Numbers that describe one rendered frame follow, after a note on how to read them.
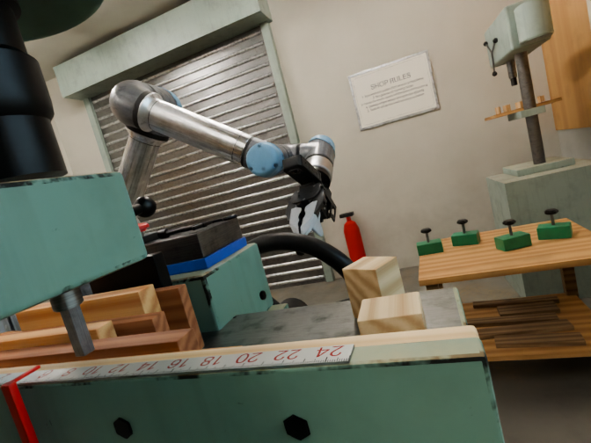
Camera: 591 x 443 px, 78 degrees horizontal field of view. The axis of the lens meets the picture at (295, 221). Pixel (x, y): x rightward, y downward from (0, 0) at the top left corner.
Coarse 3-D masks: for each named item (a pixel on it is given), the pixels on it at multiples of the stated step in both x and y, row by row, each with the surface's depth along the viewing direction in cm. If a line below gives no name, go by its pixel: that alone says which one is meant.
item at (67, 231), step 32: (0, 192) 19; (32, 192) 21; (64, 192) 23; (96, 192) 25; (0, 224) 19; (32, 224) 21; (64, 224) 22; (96, 224) 25; (128, 224) 27; (0, 256) 19; (32, 256) 20; (64, 256) 22; (96, 256) 24; (128, 256) 27; (0, 288) 19; (32, 288) 20; (64, 288) 22; (0, 320) 19
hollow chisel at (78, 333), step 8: (64, 312) 25; (72, 312) 25; (80, 312) 26; (64, 320) 25; (72, 320) 25; (80, 320) 25; (72, 328) 25; (80, 328) 25; (72, 336) 25; (80, 336) 25; (88, 336) 26; (72, 344) 25; (80, 344) 25; (88, 344) 26; (80, 352) 25; (88, 352) 25
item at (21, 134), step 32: (0, 0) 23; (0, 32) 22; (0, 64) 21; (32, 64) 23; (0, 96) 21; (32, 96) 23; (0, 128) 22; (32, 128) 23; (0, 160) 22; (32, 160) 22
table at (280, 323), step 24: (456, 288) 33; (264, 312) 39; (288, 312) 37; (312, 312) 36; (336, 312) 34; (432, 312) 29; (456, 312) 28; (216, 336) 36; (240, 336) 34; (264, 336) 33; (288, 336) 32; (312, 336) 30; (336, 336) 29
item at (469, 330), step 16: (368, 336) 17; (384, 336) 17; (400, 336) 17; (416, 336) 16; (432, 336) 16; (448, 336) 16; (464, 336) 15; (176, 352) 22; (192, 352) 21; (208, 352) 20; (224, 352) 20; (240, 352) 19; (16, 368) 26; (48, 368) 25
